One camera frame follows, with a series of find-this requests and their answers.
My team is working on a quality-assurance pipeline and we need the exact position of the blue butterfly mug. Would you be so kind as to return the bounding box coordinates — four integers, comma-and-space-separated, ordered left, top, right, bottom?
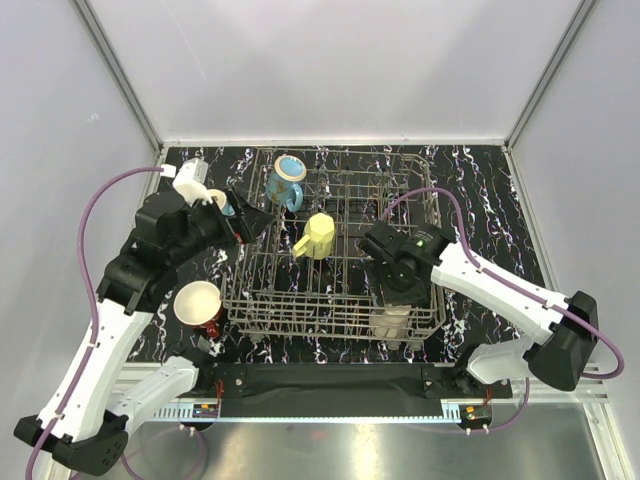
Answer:
266, 155, 307, 213

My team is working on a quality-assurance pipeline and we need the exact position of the grey wire dish rack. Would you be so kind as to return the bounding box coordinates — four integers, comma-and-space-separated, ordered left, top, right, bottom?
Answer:
222, 147, 446, 349

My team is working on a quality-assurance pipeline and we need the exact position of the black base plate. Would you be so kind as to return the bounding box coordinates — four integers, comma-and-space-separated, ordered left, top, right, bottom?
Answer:
158, 362, 494, 401

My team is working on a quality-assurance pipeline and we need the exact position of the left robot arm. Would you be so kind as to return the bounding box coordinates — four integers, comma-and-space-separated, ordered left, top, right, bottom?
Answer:
14, 188, 275, 476

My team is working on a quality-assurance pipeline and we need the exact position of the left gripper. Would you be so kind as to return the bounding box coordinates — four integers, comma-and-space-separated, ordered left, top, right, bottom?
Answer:
167, 185, 273, 267

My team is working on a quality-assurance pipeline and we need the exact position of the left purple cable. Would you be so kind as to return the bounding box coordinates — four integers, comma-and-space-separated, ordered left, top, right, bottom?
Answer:
24, 165, 206, 480

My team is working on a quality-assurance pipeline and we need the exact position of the beige paper cup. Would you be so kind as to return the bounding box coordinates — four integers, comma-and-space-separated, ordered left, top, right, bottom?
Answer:
369, 306, 411, 341

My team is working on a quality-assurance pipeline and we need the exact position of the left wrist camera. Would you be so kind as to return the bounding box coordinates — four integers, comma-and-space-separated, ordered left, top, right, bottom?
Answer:
161, 158, 213, 206

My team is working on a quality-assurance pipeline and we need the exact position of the light blue mug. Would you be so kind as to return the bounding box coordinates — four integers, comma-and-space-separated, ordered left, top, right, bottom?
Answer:
207, 189, 235, 217

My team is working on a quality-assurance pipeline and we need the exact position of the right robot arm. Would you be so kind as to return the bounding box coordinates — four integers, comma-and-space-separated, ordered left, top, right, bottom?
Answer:
358, 221, 598, 397

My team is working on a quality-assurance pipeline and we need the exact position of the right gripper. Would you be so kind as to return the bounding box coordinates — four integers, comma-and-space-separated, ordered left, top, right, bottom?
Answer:
364, 260, 431, 315

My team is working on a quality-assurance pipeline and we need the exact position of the red mug cream interior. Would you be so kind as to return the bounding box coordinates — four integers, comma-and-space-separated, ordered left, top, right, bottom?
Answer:
173, 281, 223, 339

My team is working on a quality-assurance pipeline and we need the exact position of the yellow-green mug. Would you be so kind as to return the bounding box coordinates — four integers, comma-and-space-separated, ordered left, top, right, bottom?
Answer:
292, 213, 336, 260

